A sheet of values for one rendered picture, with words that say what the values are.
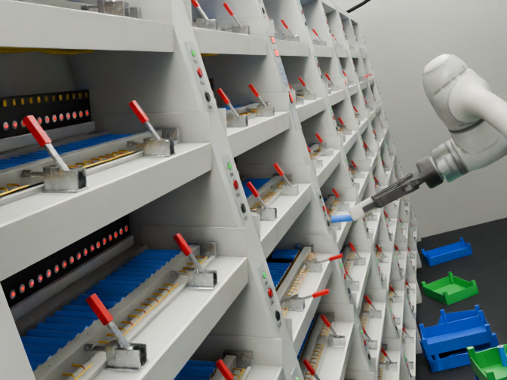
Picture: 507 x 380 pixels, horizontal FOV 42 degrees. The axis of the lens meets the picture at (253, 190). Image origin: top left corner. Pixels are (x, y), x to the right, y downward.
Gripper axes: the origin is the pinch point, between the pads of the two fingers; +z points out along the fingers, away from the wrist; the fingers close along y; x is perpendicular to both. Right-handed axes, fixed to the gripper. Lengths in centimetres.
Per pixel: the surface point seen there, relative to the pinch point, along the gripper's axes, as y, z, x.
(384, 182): -220, 19, 25
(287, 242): -10.4, 24.6, -0.3
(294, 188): 6.5, 11.0, -13.3
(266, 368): 61, 18, 7
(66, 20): 94, 2, -49
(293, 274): 16.5, 19.4, 3.4
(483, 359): -38, -2, 64
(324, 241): -10.3, 15.6, 4.3
